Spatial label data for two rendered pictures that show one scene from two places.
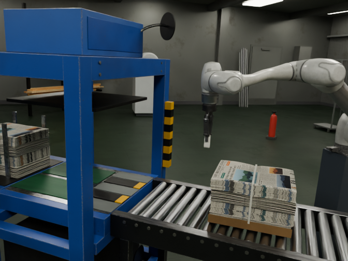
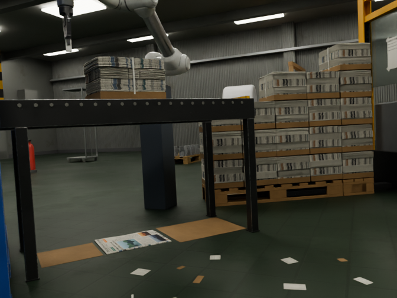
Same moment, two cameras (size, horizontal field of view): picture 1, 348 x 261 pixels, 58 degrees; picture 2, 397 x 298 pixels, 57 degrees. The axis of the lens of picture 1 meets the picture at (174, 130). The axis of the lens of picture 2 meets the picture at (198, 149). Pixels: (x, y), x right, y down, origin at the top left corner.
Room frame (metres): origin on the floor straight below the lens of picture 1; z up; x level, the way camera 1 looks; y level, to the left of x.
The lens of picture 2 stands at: (-0.26, 0.92, 0.63)
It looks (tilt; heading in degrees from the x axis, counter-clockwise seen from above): 3 degrees down; 311
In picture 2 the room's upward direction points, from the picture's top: 3 degrees counter-clockwise
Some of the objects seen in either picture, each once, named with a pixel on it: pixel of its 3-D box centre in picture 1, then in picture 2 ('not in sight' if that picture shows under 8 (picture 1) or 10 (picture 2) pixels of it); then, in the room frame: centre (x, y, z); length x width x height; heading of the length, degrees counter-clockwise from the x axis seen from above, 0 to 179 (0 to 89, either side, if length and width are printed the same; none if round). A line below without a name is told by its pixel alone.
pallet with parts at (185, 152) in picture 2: not in sight; (184, 152); (4.86, -4.43, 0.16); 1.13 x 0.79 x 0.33; 108
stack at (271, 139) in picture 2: not in sight; (269, 150); (1.41, -1.90, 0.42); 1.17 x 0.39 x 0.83; 50
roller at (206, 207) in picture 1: (204, 211); not in sight; (1.52, -0.18, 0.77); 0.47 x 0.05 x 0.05; 160
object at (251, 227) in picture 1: (250, 211); (125, 98); (1.44, -0.40, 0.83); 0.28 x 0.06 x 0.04; 163
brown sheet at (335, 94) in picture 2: not in sight; (313, 97); (1.13, -2.23, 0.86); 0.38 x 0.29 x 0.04; 139
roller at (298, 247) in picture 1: (295, 231); not in sight; (1.36, -0.61, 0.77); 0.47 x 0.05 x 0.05; 160
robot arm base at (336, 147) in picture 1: (344, 147); not in sight; (2.02, -1.14, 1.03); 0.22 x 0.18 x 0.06; 108
